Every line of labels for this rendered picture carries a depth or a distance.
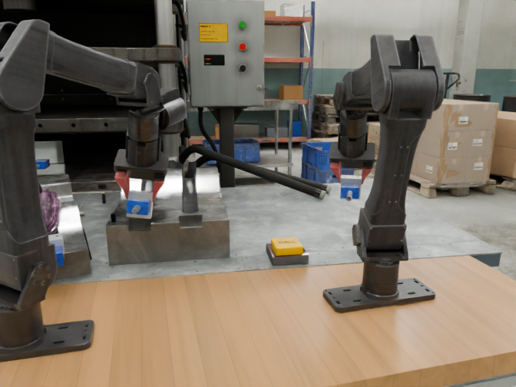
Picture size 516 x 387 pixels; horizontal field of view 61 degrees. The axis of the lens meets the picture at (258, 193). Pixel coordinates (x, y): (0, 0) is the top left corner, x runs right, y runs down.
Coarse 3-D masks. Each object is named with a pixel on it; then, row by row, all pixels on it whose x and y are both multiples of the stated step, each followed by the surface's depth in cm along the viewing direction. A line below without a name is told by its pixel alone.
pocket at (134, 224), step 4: (128, 220) 95; (132, 220) 96; (136, 220) 96; (140, 220) 97; (144, 220) 97; (148, 220) 97; (152, 220) 97; (128, 224) 95; (132, 224) 97; (136, 224) 97; (140, 224) 97; (144, 224) 97; (148, 224) 97; (128, 228) 95; (132, 228) 97; (136, 228) 97; (140, 228) 97; (144, 228) 97; (148, 228) 97
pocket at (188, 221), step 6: (180, 216) 98; (186, 216) 98; (192, 216) 98; (198, 216) 99; (180, 222) 98; (186, 222) 98; (192, 222) 99; (198, 222) 99; (180, 228) 94; (186, 228) 94
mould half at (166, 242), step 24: (216, 168) 125; (168, 192) 115; (216, 192) 117; (120, 216) 97; (168, 216) 97; (216, 216) 97; (120, 240) 92; (144, 240) 93; (168, 240) 94; (192, 240) 95; (216, 240) 96; (120, 264) 94
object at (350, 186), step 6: (342, 180) 107; (348, 180) 107; (354, 180) 106; (360, 180) 106; (342, 186) 104; (348, 186) 104; (354, 186) 104; (360, 186) 106; (342, 192) 103; (348, 192) 102; (354, 192) 103; (360, 192) 107; (342, 198) 108; (348, 198) 100; (354, 198) 103
